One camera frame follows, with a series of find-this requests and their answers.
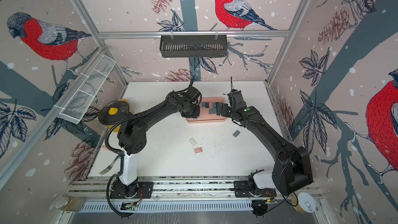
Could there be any pink plastic storage tray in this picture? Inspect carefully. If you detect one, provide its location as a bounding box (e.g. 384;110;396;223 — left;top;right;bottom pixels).
187;97;226;124

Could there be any white eraser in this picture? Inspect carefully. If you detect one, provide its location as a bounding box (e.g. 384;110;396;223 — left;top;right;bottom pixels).
189;139;197;146

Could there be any pink eraser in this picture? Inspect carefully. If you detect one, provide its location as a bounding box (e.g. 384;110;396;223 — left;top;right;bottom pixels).
194;147;203;154

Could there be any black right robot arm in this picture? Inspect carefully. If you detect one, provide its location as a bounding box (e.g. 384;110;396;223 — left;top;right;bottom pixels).
220;89;313;196

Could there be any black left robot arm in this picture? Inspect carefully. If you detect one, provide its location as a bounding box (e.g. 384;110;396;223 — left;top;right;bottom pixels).
99;85;202;198

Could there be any yellow electric cooking pot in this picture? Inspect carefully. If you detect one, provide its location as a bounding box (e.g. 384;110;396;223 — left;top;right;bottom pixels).
98;100;133;129

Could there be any yellow tape roll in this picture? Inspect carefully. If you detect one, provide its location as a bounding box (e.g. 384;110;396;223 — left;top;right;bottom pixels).
291;192;317;214

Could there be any glass jar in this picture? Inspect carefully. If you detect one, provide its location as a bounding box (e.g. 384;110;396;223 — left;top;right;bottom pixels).
55;195;86;212

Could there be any black hanging wire basket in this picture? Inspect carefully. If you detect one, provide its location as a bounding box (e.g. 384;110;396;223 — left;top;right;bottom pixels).
160;35;228;58

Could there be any green handled fork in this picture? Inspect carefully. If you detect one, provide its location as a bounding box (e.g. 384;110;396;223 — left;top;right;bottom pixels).
99;156;120;175

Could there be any white wire mesh shelf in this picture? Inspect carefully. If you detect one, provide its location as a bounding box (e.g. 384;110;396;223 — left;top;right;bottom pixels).
58;53;116;124

